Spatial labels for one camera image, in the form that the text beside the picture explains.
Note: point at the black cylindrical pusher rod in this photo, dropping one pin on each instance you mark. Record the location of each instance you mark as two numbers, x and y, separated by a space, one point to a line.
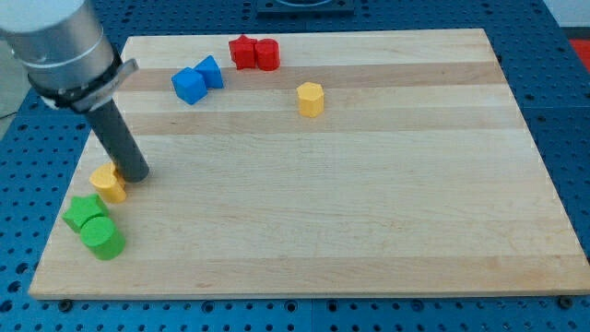
111 130

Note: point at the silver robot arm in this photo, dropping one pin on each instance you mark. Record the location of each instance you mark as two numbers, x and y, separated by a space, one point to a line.
71 63

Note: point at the yellow heart block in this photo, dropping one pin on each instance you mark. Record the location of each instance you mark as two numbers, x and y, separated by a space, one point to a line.
108 183

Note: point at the green star block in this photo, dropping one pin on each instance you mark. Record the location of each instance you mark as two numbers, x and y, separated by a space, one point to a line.
82 209

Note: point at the blue cube block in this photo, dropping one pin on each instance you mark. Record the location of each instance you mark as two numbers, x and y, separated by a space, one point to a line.
189 85

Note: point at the green cylinder block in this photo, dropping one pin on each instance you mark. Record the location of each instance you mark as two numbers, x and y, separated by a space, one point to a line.
101 236

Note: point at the blue triangle block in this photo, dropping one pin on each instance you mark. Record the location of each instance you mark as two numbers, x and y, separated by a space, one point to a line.
210 71

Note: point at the red star block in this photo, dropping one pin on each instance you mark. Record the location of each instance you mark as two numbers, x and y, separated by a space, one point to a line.
242 52

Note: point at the red cylinder block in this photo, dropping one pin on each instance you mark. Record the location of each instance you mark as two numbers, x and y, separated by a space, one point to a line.
267 54

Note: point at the yellow hexagon block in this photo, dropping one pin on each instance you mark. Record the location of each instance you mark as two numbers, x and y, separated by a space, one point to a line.
311 99

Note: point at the wooden board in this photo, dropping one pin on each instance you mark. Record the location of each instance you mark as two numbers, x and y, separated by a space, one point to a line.
419 179

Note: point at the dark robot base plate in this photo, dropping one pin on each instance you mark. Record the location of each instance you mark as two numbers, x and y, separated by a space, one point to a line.
304 7

